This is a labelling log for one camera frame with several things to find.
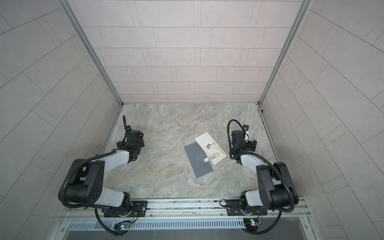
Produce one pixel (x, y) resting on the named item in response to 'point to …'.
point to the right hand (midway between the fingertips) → (244, 137)
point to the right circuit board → (251, 222)
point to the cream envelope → (210, 147)
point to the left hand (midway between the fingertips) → (134, 137)
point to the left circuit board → (124, 225)
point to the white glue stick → (205, 160)
